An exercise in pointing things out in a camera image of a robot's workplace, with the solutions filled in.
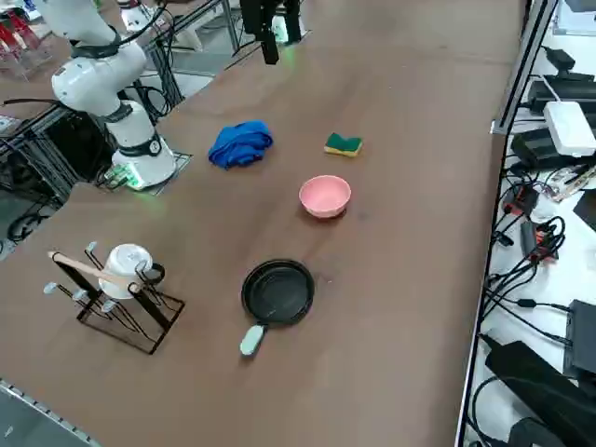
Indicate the blue cloth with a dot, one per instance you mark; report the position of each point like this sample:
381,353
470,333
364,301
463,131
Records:
239,144

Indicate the long black box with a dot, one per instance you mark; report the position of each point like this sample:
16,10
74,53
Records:
572,86

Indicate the white cup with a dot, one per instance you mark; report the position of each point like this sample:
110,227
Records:
123,270

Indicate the clear acrylic shelf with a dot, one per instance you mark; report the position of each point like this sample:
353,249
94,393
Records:
23,56

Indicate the large black case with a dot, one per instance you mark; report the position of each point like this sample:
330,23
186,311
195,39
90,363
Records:
535,386

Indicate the silver table edge rail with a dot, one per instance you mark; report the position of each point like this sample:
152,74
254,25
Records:
32,402

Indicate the slim black adapter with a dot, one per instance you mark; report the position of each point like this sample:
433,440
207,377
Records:
528,237

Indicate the black power brick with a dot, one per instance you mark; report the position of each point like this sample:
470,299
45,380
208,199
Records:
531,146

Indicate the pink bowl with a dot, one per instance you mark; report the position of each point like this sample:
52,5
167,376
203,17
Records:
324,198

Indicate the red black circuit board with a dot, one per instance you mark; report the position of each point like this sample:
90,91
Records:
520,200

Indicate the black metal table frame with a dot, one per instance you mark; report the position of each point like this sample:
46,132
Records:
46,139

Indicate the black electronics box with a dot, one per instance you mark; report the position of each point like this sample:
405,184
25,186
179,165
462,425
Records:
582,335

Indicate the steel arm base plate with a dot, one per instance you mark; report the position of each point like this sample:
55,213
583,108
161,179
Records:
182,160

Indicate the small black power adapter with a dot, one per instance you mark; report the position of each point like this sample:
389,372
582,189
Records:
561,58

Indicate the aluminium camera post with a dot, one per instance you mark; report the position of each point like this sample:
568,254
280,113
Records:
521,65

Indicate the green and yellow sponge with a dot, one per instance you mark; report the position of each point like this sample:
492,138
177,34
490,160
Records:
344,142

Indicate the white printed packet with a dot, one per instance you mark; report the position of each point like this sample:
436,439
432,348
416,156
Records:
570,181

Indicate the white cardboard box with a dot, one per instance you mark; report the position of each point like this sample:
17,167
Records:
577,21

